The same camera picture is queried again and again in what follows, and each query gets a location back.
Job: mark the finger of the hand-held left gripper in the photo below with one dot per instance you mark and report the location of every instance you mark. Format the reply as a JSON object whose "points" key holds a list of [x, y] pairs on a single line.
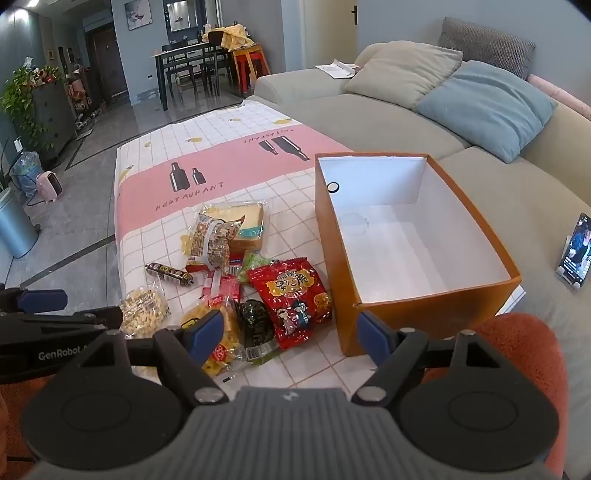
{"points": [[44, 300], [55, 323]]}

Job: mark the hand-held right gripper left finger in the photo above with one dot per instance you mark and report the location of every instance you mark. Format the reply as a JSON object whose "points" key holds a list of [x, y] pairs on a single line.
{"points": [[210, 333]]}

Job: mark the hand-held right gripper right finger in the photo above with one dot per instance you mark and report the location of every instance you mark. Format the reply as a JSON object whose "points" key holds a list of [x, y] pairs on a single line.
{"points": [[371, 334]]}

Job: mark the yellow snack packet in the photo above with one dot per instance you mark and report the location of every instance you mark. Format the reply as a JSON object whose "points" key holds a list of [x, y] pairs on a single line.
{"points": [[232, 344]]}

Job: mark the small red white packet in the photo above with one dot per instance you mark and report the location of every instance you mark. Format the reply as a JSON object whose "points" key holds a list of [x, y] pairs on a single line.
{"points": [[219, 290]]}

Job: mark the dark green snack packet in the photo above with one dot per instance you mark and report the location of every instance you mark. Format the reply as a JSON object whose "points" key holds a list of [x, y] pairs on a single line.
{"points": [[254, 323]]}

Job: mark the clear bag of pale nuts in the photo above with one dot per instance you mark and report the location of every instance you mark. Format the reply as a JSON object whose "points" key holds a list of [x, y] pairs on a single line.
{"points": [[143, 311]]}

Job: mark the dark sausage stick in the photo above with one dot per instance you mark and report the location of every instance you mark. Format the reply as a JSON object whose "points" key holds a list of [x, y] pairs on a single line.
{"points": [[168, 273]]}

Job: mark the light green snack packet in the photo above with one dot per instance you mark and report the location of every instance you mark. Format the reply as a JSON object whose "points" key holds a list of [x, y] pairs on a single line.
{"points": [[249, 265]]}

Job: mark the orange cardboard box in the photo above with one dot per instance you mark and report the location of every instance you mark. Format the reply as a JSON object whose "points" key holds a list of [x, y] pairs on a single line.
{"points": [[333, 258]]}

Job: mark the red cartoon snack packet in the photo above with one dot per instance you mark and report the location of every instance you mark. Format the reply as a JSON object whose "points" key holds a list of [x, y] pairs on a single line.
{"points": [[291, 300]]}

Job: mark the clear packet of candies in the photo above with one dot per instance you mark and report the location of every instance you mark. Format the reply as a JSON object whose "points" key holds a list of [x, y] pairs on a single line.
{"points": [[212, 244]]}

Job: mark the packaged bread slice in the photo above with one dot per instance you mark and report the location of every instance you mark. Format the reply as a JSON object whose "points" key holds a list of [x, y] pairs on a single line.
{"points": [[251, 226]]}

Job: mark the grey round bin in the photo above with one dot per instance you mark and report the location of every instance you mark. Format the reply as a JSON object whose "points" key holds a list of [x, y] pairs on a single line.
{"points": [[16, 226]]}

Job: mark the pink heater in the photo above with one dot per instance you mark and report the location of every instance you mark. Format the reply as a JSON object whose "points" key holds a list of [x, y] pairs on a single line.
{"points": [[48, 187]]}

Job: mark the blue water bottle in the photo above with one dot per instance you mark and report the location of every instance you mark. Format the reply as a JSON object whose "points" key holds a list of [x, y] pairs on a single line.
{"points": [[27, 168]]}

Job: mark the orange fluffy cloth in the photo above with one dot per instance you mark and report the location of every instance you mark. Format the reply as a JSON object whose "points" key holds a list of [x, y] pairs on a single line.
{"points": [[521, 341]]}

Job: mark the grey cabinet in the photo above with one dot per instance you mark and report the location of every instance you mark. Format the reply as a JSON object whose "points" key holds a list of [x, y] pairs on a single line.
{"points": [[53, 120]]}

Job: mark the pink white printed tablecloth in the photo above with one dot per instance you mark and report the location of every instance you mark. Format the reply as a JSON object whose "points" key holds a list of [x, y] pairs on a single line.
{"points": [[221, 152]]}

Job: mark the green potted plant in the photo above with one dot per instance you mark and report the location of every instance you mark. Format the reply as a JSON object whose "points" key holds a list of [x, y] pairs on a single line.
{"points": [[18, 101]]}

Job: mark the shoe rack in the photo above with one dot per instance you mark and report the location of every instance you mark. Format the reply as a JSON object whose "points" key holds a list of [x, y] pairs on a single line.
{"points": [[81, 97]]}

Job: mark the white phone stand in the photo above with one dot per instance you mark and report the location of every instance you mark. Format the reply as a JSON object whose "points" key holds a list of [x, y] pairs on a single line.
{"points": [[576, 287]]}

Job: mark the grey sofa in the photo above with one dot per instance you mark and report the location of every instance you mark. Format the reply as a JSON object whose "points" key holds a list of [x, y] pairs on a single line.
{"points": [[369, 124]]}

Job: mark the smartphone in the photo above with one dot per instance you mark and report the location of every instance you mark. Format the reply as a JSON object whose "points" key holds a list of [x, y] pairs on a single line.
{"points": [[577, 249]]}

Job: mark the dark brown door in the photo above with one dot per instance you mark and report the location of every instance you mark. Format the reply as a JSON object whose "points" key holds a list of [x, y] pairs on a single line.
{"points": [[108, 60]]}

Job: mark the blue cushion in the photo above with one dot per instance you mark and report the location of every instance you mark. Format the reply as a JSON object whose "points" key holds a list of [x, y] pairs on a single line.
{"points": [[489, 106]]}

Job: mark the black dining chair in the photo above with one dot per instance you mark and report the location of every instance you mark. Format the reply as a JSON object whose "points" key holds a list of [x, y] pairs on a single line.
{"points": [[178, 69], [217, 69]]}

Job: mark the beige cushion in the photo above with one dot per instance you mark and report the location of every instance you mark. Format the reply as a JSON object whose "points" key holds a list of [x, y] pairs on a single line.
{"points": [[397, 69]]}

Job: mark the white papers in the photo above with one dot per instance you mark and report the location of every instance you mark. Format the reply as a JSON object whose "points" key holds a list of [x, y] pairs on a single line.
{"points": [[337, 69]]}

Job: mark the orange plastic stool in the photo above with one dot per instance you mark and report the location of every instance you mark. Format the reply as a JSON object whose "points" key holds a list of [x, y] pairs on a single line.
{"points": [[242, 62]]}

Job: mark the dark dining table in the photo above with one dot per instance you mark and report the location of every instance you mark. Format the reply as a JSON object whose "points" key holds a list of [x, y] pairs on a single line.
{"points": [[184, 52]]}

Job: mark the yellow cloth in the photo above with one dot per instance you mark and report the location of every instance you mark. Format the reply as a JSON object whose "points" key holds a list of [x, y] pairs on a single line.
{"points": [[231, 37]]}

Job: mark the pink cushion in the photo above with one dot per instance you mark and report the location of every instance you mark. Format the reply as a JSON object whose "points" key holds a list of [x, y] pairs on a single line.
{"points": [[568, 94]]}

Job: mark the grey patterned cushion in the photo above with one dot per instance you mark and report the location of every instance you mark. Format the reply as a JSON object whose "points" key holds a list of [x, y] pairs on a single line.
{"points": [[494, 46]]}

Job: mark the dark framed wall picture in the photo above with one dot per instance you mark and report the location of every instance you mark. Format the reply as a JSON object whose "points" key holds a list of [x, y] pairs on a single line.
{"points": [[182, 16]]}

